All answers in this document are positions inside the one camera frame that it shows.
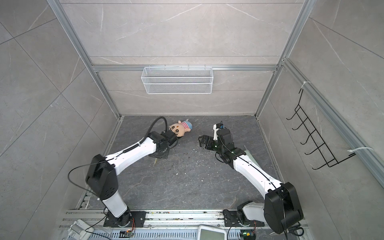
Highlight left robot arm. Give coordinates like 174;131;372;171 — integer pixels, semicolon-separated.
85;131;178;218

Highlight white device bottom left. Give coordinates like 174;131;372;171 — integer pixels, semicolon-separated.
67;219;95;240

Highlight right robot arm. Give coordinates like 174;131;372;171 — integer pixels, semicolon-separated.
199;123;304;234

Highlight white digital scale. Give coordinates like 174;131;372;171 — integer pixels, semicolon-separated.
197;225;228;240

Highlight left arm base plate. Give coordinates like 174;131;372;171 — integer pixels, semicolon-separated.
103;211;147;228

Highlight black wire hook rack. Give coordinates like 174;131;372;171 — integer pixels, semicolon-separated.
286;89;356;171

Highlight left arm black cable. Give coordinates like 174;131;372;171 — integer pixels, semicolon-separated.
67;116;168;199

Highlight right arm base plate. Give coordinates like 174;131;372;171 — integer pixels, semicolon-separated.
222;210;265;227

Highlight black handled scissors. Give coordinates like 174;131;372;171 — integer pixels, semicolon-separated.
283;223;305;237

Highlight small green circuit board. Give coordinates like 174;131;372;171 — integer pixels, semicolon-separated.
240;231;257;240

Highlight plush doll toy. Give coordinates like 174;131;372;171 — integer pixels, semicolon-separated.
169;119;193;138

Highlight white wire mesh basket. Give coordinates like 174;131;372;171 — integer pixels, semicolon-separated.
141;67;214;95

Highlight small red-wired circuit board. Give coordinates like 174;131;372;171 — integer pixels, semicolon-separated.
119;230;135;238

